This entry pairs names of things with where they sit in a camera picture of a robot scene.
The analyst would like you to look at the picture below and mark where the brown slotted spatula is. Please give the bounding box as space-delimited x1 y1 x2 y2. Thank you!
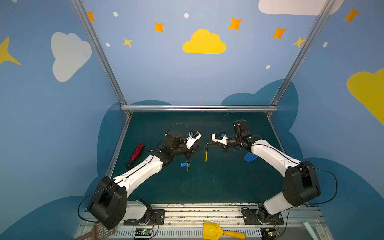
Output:
74 223 110 240

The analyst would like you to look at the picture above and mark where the aluminium right frame post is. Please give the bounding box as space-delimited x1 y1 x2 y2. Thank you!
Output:
266 0 337 119

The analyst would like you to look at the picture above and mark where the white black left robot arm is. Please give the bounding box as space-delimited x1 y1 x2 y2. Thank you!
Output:
88 130 202 230

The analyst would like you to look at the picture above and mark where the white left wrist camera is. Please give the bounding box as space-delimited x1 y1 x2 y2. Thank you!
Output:
186 130 202 149

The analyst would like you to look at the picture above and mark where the blue tag silver key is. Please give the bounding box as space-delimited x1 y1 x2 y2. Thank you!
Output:
180 162 190 171

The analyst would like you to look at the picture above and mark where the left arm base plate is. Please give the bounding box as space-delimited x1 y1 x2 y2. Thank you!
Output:
123 210 166 226

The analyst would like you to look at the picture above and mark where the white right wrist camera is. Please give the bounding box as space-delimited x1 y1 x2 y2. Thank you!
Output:
212 132 228 146

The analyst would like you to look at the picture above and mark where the shiny red cylinder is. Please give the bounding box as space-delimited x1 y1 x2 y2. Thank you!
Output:
130 144 145 162

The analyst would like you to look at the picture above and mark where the right green circuit board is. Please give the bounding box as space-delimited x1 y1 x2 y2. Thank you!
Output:
260 228 279 240

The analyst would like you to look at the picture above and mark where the yellow plastic scoop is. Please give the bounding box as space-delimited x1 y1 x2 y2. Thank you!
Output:
203 222 246 240

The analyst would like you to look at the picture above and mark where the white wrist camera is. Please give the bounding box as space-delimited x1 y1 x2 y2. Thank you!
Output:
212 132 228 146
186 130 202 149

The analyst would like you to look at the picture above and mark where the aluminium back frame rail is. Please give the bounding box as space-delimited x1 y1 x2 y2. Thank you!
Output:
121 105 278 112

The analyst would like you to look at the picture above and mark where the left green circuit board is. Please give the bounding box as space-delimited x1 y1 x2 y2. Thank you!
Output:
134 228 153 239

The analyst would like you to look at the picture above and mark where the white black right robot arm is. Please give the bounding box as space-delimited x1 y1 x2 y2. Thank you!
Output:
210 120 321 222

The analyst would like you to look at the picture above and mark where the grey slotted cable duct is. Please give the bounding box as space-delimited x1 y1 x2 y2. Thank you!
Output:
110 227 262 240

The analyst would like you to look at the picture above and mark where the pale teal tube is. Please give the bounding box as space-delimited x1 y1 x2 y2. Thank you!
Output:
302 221 319 240

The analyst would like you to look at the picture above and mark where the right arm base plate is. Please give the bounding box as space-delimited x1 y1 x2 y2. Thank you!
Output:
240 207 285 225

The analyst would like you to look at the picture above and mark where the aluminium frame post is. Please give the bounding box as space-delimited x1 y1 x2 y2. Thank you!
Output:
266 0 337 119
71 0 127 106

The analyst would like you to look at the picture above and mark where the green circuit board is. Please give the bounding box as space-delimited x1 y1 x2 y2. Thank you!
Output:
260 228 279 240
134 228 153 239

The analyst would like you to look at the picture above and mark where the aluminium left frame post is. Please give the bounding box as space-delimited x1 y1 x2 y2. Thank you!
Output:
71 0 127 106

